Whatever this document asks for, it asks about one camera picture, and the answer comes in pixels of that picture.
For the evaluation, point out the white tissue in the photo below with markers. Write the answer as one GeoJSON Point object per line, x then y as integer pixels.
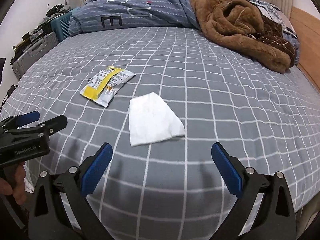
{"type": "Point", "coordinates": [152, 120]}

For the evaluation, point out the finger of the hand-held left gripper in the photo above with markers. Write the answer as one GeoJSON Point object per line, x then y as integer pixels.
{"type": "Point", "coordinates": [53, 125]}
{"type": "Point", "coordinates": [27, 118]}

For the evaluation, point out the black bag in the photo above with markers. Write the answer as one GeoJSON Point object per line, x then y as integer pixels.
{"type": "Point", "coordinates": [55, 10]}

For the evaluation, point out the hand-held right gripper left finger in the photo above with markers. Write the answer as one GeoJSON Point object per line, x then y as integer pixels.
{"type": "Point", "coordinates": [97, 165]}

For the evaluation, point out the grey checked mattress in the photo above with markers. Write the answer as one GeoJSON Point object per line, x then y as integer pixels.
{"type": "Point", "coordinates": [200, 105]}

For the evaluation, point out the blue striped duvet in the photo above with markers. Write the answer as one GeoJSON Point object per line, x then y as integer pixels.
{"type": "Point", "coordinates": [140, 7]}

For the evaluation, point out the person's left hand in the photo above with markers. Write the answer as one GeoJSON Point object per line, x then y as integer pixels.
{"type": "Point", "coordinates": [17, 182]}

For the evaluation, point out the teal suitcase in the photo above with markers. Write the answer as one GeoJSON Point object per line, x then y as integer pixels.
{"type": "Point", "coordinates": [62, 26]}

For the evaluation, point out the yellow silver snack packet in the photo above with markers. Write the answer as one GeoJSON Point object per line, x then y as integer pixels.
{"type": "Point", "coordinates": [107, 85]}

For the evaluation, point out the brown fleece blanket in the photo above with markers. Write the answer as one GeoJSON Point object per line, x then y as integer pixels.
{"type": "Point", "coordinates": [232, 25]}

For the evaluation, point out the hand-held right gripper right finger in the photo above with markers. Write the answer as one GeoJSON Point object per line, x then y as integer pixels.
{"type": "Point", "coordinates": [226, 165]}

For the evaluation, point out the wooden bed frame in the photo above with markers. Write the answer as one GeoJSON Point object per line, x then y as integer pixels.
{"type": "Point", "coordinates": [306, 47]}

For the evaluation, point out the patterned pillow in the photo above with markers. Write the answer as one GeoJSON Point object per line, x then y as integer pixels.
{"type": "Point", "coordinates": [272, 11]}

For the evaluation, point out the stack of dark boxes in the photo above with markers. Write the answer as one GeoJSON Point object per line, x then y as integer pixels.
{"type": "Point", "coordinates": [30, 38]}

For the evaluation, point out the grey suitcase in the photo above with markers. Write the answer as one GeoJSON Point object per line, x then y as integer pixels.
{"type": "Point", "coordinates": [35, 52]}

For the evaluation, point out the person's left forearm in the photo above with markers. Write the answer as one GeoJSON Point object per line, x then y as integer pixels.
{"type": "Point", "coordinates": [7, 220]}

